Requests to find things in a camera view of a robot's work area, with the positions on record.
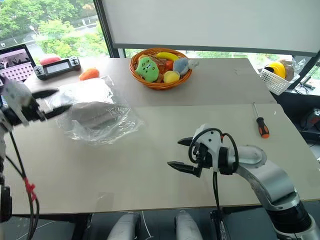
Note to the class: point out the white perforated plastic basket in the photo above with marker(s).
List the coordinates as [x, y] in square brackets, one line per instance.
[275, 83]

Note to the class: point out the blue grey plush toy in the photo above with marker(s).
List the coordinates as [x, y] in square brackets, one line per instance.
[182, 65]

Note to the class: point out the green plush toy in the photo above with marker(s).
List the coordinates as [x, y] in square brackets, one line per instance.
[148, 68]

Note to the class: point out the dark window frame post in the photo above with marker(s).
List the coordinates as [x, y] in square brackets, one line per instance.
[105, 27]

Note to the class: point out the orange woven basket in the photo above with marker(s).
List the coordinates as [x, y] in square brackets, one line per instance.
[160, 86]

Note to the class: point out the clear plastic bag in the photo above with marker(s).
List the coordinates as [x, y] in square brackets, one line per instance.
[117, 117]

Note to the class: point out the black tablet computer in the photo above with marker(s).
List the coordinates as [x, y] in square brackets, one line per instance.
[17, 62]

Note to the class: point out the yellow round plush toy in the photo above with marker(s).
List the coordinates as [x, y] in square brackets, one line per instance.
[171, 76]

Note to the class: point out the yellow helmet toy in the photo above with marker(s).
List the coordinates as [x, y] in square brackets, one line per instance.
[277, 68]

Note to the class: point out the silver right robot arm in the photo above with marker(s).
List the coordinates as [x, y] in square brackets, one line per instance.
[270, 180]

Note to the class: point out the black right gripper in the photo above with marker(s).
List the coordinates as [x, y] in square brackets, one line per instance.
[203, 156]

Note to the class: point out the brown round toy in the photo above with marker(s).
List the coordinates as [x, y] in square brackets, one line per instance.
[290, 71]

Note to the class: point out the white roller blind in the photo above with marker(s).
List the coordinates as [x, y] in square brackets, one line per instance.
[212, 22]

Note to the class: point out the yellow banana toy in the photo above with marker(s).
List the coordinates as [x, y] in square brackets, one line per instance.
[167, 55]

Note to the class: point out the orange carrot plush toy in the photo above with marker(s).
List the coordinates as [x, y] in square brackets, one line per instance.
[89, 74]

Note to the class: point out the black device with orange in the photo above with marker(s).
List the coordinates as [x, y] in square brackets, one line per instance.
[311, 122]

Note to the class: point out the black orange screwdriver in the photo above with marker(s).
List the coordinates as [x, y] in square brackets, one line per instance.
[262, 125]

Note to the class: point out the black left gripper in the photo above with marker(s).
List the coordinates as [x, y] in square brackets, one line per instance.
[32, 110]

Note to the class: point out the grey rounded shape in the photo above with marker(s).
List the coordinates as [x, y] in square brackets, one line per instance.
[187, 226]
[126, 226]

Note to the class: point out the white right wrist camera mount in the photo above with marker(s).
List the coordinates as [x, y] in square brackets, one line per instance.
[210, 140]

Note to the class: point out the black controller with screen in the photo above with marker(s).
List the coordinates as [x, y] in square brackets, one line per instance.
[57, 67]

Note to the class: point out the orange red plush toy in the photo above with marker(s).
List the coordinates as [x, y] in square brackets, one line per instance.
[168, 65]

